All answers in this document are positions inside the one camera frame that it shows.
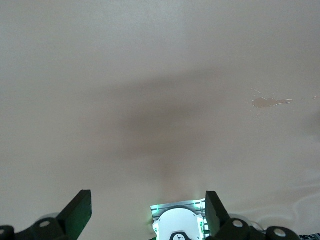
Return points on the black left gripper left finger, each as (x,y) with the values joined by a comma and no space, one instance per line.
(72,215)

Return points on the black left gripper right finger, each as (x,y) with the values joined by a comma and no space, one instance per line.
(215,215)

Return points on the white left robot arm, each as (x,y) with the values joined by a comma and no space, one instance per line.
(178,222)

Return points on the brown sauce spill stain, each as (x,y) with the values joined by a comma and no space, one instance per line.
(265,102)

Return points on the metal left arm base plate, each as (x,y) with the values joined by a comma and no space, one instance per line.
(175,205)

